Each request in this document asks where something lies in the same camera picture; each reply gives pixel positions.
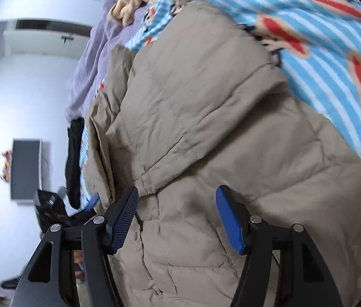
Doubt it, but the tan puffer jacket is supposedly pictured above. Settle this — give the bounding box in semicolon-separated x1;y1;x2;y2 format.
85;0;361;307

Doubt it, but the blue striped monkey print blanket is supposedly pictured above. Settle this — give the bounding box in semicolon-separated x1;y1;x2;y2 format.
78;0;361;240

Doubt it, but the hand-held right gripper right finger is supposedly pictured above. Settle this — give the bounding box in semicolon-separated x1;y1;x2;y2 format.
216;185;345;307

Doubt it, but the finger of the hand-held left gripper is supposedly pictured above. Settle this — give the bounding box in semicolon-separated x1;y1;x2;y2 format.
65;193;100;228

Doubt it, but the purple bed sheet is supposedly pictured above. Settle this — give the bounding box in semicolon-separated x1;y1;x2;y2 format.
65;3;155;122

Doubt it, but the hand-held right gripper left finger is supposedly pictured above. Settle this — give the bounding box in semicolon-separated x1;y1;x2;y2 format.
12;185;139;307

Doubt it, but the colourful wall decoration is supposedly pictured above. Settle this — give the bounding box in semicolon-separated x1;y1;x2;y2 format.
0;150;12;183

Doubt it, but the black cloth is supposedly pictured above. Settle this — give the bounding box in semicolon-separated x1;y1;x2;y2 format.
65;117;87;208

